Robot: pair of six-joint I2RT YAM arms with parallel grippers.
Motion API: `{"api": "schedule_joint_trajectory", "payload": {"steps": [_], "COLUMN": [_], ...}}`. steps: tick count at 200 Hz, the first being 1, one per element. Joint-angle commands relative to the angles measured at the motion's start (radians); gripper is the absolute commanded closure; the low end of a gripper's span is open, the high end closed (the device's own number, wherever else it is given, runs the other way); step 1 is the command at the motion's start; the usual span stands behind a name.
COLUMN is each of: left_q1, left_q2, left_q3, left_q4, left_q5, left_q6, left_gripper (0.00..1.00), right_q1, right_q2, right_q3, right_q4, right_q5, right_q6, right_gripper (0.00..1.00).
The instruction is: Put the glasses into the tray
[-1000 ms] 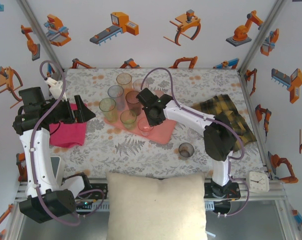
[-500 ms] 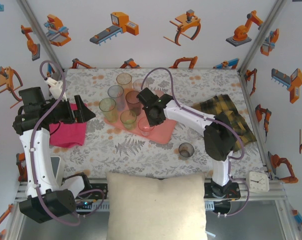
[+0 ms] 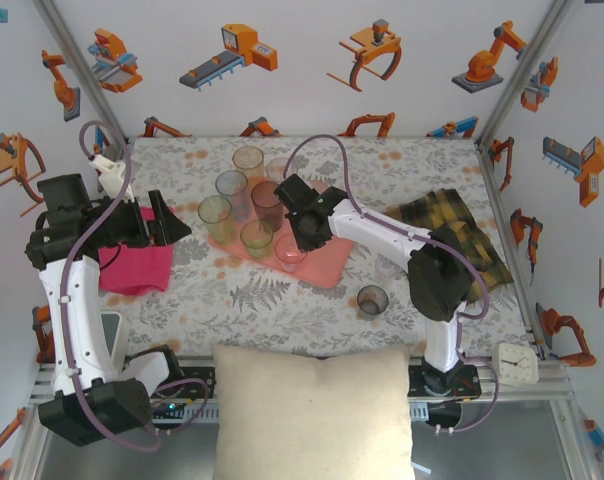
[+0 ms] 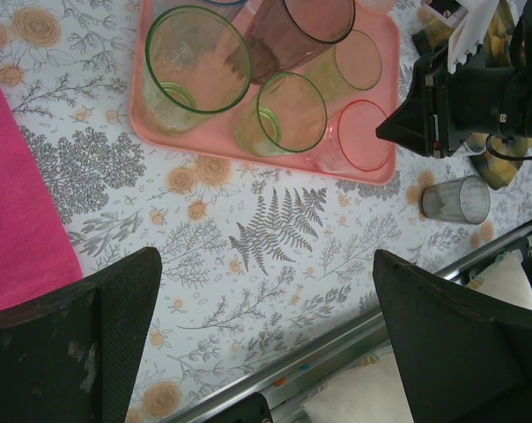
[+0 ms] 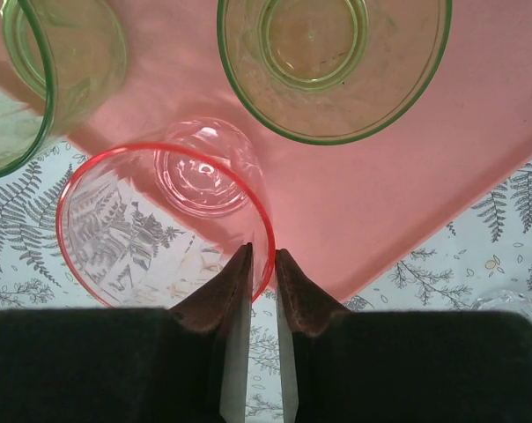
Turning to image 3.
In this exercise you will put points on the tall blue glass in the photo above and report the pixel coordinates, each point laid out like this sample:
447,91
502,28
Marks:
231,185

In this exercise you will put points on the cream cushion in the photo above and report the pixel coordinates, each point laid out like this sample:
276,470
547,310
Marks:
312,415

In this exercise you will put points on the short pink glass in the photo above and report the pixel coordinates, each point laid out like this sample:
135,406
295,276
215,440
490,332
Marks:
289,260

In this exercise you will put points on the floral tablecloth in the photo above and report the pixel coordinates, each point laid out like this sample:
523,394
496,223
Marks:
277,332

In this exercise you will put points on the white square clock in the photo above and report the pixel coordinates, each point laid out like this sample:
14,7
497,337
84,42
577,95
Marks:
514,362

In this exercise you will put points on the yellow black plaid cloth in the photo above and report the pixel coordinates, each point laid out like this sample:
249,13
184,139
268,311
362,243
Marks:
482,260

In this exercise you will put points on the short dark grey glass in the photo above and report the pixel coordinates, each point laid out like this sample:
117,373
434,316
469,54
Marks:
373,302

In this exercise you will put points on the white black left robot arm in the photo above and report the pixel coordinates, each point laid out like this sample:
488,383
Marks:
79,325

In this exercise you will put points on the small circuit board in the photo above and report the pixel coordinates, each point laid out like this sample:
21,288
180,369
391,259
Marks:
169,406

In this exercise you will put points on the tall dark grey glass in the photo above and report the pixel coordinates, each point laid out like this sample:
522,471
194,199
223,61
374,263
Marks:
267,200

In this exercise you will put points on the aluminium frame post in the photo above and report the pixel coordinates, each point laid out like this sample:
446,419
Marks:
525,70
83,70

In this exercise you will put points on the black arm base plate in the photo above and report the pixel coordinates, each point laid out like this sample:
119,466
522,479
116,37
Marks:
417,387
202,382

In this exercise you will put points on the pink plastic tray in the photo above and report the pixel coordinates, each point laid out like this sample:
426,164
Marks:
327,265

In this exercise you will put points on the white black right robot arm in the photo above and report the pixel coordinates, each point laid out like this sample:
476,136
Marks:
372,230

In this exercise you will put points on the short wide clear glass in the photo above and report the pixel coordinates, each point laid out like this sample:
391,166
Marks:
281,170

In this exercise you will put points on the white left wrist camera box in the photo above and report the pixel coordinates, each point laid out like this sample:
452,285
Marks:
111,172

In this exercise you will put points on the tall green glass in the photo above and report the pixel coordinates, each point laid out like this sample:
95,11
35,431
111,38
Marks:
214,212

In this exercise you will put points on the aluminium frame rail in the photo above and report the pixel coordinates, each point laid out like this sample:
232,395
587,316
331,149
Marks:
494,190
552,387

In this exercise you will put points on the magenta cloth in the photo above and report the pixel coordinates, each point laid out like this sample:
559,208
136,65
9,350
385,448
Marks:
137,270

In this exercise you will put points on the short small clear glass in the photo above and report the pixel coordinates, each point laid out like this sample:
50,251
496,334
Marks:
387,266

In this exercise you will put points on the tall orange glass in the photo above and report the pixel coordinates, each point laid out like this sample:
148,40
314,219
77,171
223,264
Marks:
248,159

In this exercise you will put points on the aluminium frame leg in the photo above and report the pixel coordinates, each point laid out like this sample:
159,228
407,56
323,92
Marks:
579,450
26,457

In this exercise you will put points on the short wide green glass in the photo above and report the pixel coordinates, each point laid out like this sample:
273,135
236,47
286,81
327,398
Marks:
256,240

